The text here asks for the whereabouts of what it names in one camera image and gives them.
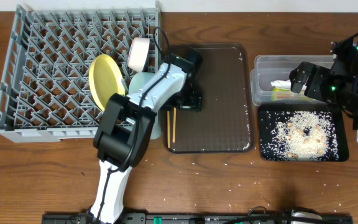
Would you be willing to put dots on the white napkin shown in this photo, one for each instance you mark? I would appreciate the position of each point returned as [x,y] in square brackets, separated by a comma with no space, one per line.
[281,84]

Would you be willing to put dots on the wooden chopstick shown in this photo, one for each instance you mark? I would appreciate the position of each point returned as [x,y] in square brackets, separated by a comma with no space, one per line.
[174,125]
[168,129]

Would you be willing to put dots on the light blue bowl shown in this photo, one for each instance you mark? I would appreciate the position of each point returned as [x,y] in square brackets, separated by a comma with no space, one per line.
[139,80]

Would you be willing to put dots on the black waste tray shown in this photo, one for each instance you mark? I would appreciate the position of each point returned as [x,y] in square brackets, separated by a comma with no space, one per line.
[343,149]

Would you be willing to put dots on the green snack wrapper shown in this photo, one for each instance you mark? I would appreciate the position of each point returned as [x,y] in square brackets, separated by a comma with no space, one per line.
[285,94]

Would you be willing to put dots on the rice and nuts waste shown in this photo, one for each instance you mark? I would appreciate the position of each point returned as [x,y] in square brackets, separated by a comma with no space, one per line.
[298,136]

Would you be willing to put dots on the grey dishwasher rack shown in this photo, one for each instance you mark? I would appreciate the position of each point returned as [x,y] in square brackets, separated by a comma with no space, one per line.
[45,95]

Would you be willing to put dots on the yellow plate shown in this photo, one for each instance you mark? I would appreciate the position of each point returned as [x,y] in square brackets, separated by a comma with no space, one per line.
[105,79]

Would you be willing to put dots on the clear plastic bin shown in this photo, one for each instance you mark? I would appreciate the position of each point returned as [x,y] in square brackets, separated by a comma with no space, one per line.
[268,68]

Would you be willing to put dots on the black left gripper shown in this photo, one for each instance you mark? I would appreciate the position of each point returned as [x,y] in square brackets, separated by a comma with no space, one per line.
[188,101]

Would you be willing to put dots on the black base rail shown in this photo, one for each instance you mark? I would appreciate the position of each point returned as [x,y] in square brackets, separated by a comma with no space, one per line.
[141,218]

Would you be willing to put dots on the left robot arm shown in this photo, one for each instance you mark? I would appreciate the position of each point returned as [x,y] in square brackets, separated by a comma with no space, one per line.
[124,132]

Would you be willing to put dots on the pink bowl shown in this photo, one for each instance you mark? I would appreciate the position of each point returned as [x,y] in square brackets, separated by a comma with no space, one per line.
[138,53]

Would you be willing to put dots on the brown serving tray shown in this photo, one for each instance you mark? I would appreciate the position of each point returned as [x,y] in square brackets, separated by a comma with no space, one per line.
[226,121]

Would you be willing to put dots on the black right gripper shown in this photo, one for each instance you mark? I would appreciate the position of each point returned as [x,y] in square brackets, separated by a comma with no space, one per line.
[320,74]

